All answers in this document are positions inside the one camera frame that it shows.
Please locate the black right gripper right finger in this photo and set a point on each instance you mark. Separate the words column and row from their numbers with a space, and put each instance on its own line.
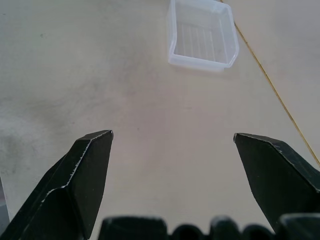
column 277, row 180

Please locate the clear plastic container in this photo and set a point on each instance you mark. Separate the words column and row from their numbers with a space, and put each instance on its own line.
column 202, row 35

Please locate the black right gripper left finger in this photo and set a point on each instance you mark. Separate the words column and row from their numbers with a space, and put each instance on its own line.
column 75, row 185

